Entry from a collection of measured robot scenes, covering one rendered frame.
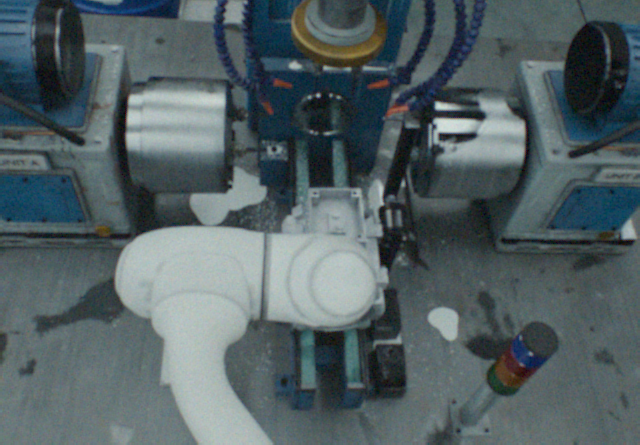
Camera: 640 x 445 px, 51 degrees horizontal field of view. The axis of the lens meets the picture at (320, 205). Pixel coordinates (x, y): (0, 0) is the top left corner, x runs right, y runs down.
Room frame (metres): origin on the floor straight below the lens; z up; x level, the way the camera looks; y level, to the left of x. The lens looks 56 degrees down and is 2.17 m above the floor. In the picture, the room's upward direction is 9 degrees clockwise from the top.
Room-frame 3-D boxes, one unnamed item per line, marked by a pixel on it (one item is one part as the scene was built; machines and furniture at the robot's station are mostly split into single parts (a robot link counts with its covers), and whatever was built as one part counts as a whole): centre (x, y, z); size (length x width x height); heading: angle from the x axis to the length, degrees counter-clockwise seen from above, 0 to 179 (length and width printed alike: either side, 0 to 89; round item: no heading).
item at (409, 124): (0.85, -0.14, 1.12); 0.04 x 0.03 x 0.26; 9
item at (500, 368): (0.47, -0.37, 1.10); 0.06 x 0.06 x 0.04
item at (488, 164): (1.01, -0.32, 1.04); 0.41 x 0.25 x 0.25; 99
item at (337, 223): (0.69, -0.03, 1.11); 0.12 x 0.11 x 0.07; 11
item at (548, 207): (1.05, -0.58, 0.99); 0.35 x 0.31 x 0.37; 99
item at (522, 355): (0.47, -0.37, 1.19); 0.06 x 0.06 x 0.04
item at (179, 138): (0.89, 0.36, 1.04); 0.37 x 0.25 x 0.25; 99
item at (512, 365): (0.47, -0.37, 1.14); 0.06 x 0.06 x 0.04
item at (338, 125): (1.04, 0.03, 1.01); 0.15 x 0.02 x 0.15; 99
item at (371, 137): (1.11, 0.04, 0.97); 0.30 x 0.11 x 0.34; 99
